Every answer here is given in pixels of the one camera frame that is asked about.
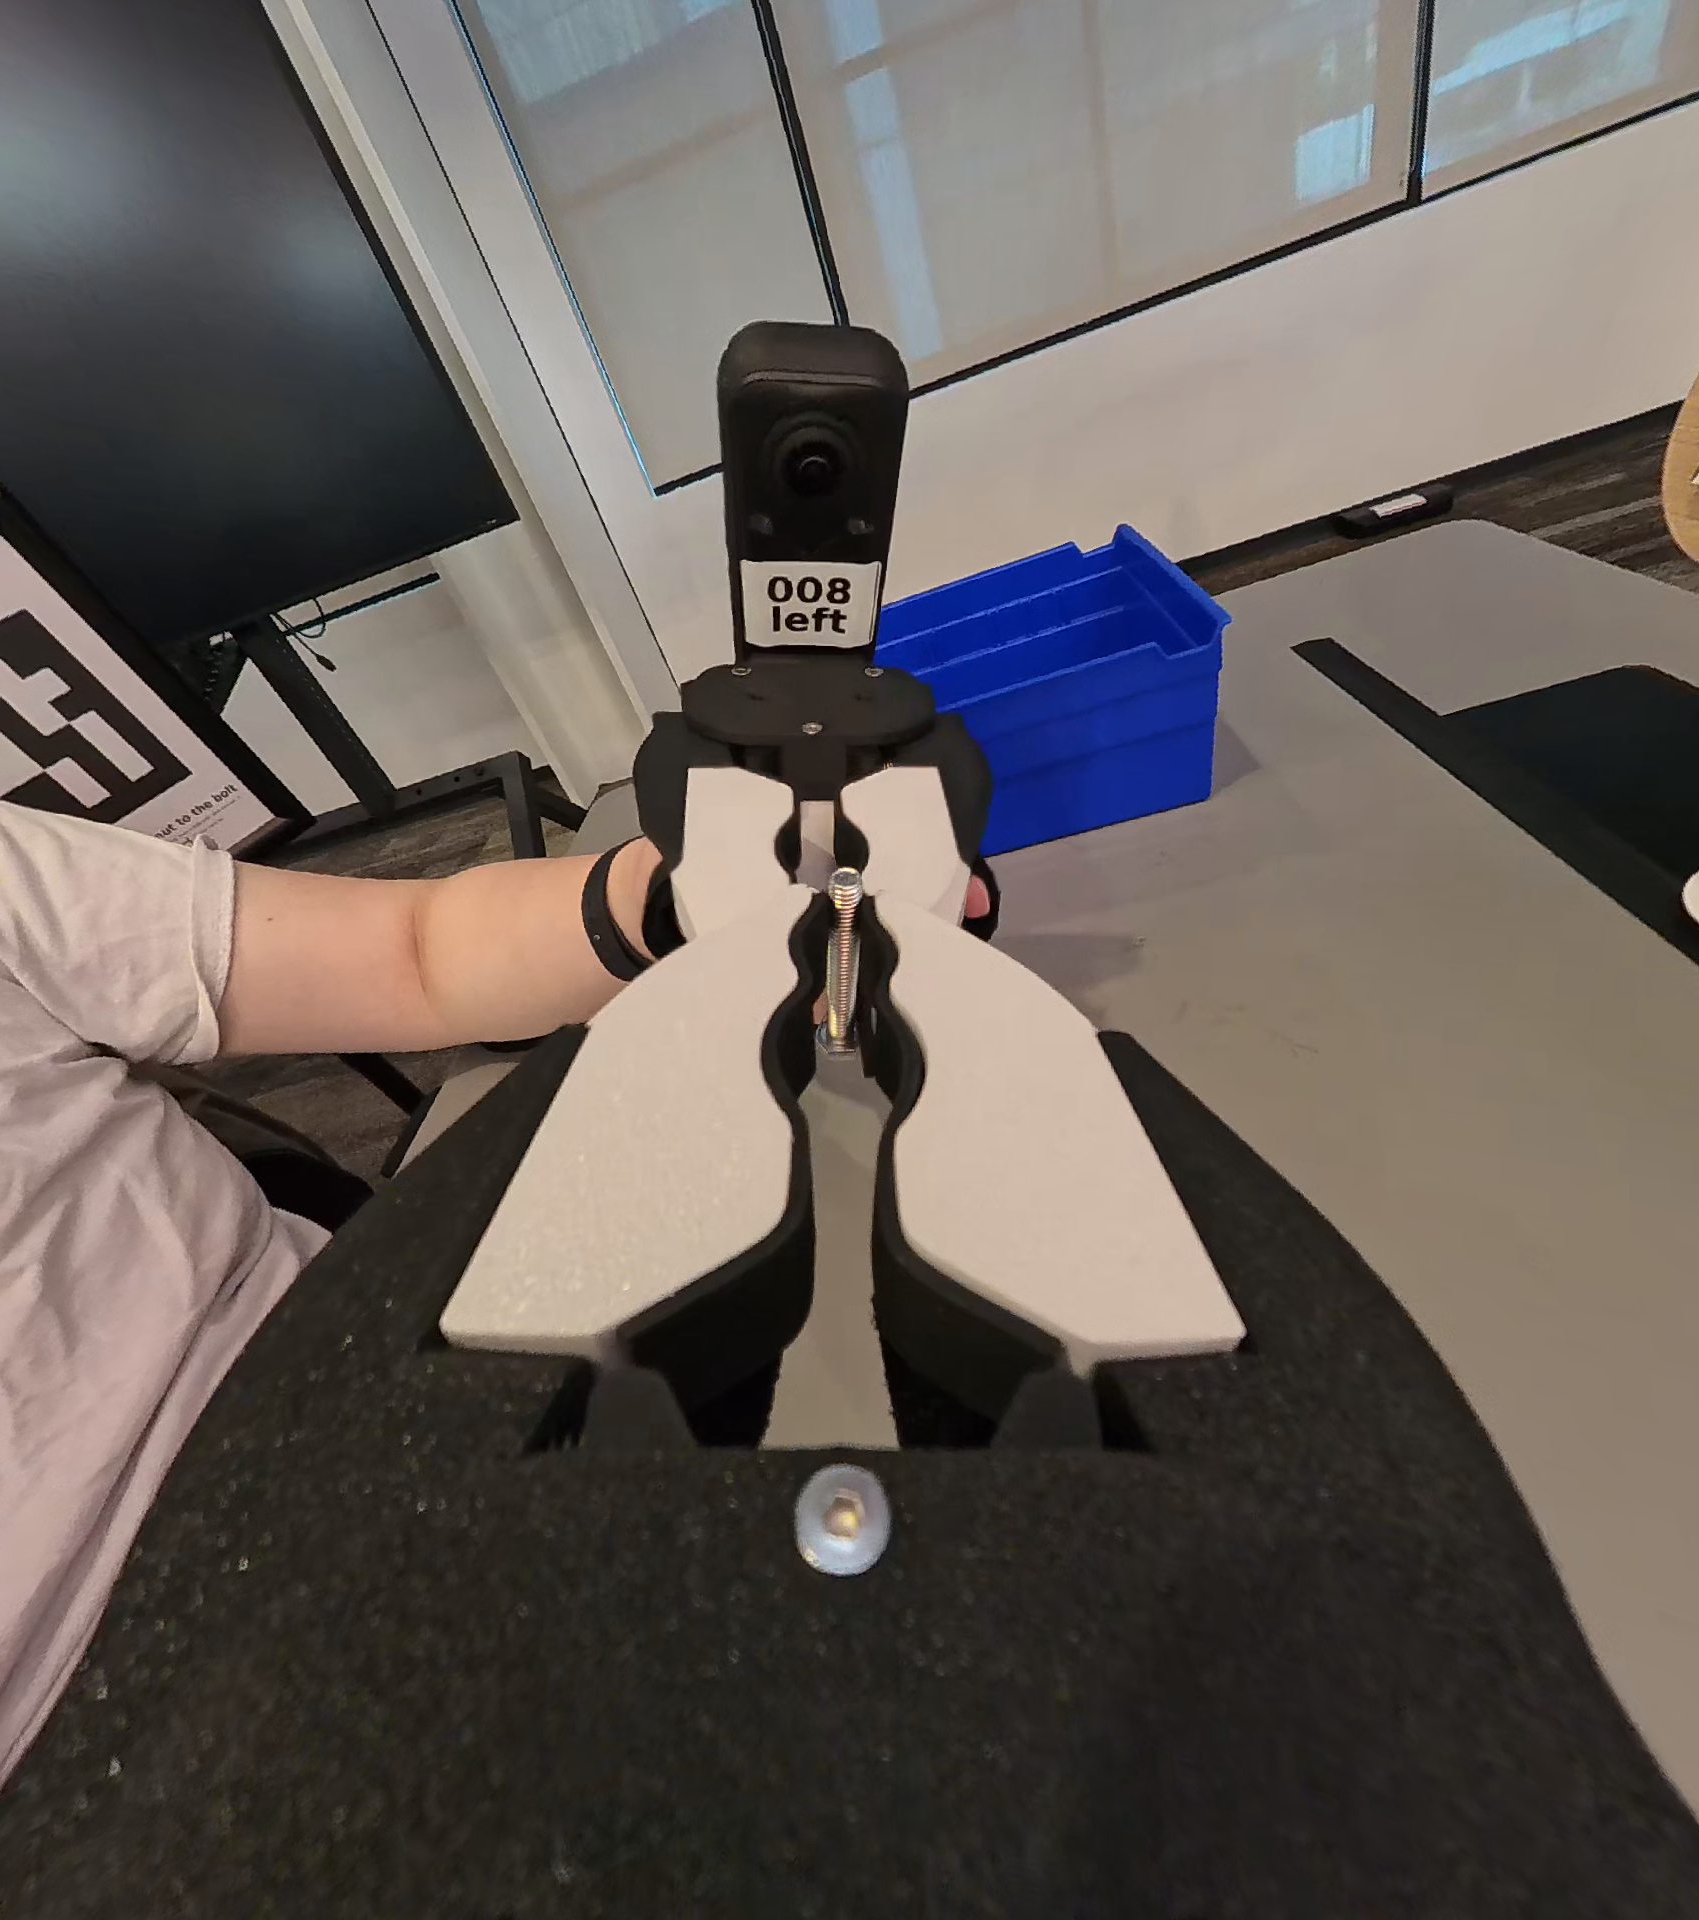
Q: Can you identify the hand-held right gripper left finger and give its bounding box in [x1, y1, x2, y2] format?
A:
[440, 887, 822, 1372]

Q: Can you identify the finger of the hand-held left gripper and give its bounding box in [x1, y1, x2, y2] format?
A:
[834, 763, 982, 924]
[676, 763, 814, 954]

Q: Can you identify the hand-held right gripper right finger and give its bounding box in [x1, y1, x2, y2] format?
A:
[872, 895, 1249, 1375]

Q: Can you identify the long thin silver bolt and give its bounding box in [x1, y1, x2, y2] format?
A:
[816, 869, 870, 1059]

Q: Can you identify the blue plastic bin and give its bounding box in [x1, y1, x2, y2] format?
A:
[872, 524, 1229, 860]

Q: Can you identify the person's left forearm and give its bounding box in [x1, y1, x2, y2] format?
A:
[196, 846, 642, 1070]

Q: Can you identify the black wrist band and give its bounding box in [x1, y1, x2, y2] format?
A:
[580, 843, 660, 984]

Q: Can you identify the black screen stand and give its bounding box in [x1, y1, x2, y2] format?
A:
[166, 553, 588, 857]

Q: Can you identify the person's white shirt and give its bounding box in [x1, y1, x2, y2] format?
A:
[0, 779, 336, 1907]

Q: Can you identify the window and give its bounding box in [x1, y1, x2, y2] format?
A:
[452, 0, 1699, 498]

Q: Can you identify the framed marker poster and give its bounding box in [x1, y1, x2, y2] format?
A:
[0, 481, 300, 860]

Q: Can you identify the large black screen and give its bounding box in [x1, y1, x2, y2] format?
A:
[0, 0, 522, 648]

